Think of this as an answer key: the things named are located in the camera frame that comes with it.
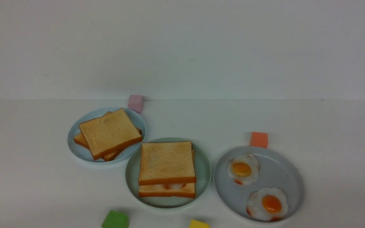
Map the green foam cube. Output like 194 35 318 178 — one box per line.
101 210 130 228

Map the pink foam cube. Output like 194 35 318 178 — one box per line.
127 95 144 114

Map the orange foam cube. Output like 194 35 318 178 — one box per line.
249 132 268 149

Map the light blue bread plate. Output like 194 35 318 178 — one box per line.
67 107 142 167

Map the fried egg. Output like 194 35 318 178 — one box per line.
227 153 260 186
163 183 187 191
246 187 289 222

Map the grey egg plate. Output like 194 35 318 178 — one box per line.
213 146 304 223

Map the yellow foam cube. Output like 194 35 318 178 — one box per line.
189 219 210 228

